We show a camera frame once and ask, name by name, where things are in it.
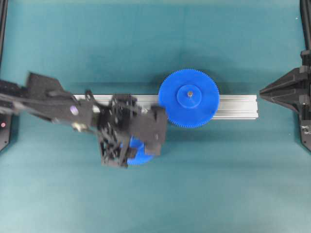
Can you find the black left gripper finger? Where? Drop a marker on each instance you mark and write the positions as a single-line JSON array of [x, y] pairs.
[[116, 152], [156, 127]]

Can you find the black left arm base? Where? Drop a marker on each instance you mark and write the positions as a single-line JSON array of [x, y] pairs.
[[9, 129]]

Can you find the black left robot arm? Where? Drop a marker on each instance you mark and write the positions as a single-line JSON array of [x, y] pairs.
[[45, 98]]

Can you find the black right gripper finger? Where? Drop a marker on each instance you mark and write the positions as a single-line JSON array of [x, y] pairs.
[[290, 79], [291, 101]]

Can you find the small blue gear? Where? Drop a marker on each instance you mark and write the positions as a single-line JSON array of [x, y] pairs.
[[140, 156]]

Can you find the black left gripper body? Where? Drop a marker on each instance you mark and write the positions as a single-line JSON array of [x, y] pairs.
[[118, 121]]

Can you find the large blue gear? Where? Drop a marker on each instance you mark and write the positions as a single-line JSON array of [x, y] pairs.
[[184, 111]]

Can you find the green table mat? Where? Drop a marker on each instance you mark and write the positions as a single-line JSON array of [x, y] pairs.
[[229, 176]]

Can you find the silver aluminium extrusion rail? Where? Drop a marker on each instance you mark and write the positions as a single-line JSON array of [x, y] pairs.
[[230, 106]]

